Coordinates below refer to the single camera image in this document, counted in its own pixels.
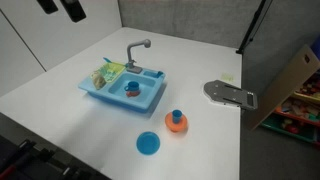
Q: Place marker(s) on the blue toy cup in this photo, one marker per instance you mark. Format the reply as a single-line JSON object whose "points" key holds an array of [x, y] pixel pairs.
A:
{"points": [[177, 115]]}

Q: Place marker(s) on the small red-orange plate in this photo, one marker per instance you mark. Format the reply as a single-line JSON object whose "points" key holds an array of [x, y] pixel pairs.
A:
{"points": [[132, 94]]}

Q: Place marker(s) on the orange cup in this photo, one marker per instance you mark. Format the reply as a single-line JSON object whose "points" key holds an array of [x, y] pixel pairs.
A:
{"points": [[170, 125]]}

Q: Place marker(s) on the blue toy plate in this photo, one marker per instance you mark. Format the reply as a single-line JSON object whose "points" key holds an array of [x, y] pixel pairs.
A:
{"points": [[148, 143]]}

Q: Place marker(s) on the grey metal mounting plate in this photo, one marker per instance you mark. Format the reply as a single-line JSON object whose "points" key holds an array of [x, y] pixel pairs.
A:
{"points": [[216, 91]]}

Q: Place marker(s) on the grey toy faucet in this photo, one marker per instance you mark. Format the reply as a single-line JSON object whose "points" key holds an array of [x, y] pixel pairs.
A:
{"points": [[129, 53]]}

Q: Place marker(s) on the yellow-green dish rack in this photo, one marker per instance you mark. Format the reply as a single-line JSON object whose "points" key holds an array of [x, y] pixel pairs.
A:
{"points": [[115, 70]]}

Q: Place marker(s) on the blue toy sink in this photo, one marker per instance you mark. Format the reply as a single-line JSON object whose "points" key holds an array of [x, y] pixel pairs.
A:
{"points": [[100, 93]]}

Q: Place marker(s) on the blue toy utensil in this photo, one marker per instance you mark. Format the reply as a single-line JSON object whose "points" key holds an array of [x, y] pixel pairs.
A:
{"points": [[107, 60]]}

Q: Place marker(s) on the beige printed sponge pack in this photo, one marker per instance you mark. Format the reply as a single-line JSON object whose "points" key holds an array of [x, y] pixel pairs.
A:
{"points": [[98, 80]]}

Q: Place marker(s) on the pale yellow sticky note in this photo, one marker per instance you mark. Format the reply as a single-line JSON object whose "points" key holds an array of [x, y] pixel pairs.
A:
{"points": [[227, 77]]}

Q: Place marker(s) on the black stand pole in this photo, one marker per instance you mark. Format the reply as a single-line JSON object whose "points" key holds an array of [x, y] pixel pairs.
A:
{"points": [[250, 30]]}

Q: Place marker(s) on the wooden toy shelf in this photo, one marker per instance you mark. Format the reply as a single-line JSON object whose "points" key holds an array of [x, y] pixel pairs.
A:
{"points": [[283, 86]]}

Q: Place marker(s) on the blue toy storage bin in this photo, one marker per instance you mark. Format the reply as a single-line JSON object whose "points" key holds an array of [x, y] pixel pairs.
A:
{"points": [[316, 48]]}

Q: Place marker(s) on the black equipment frame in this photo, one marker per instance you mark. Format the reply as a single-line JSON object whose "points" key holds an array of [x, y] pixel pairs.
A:
{"points": [[30, 160]]}

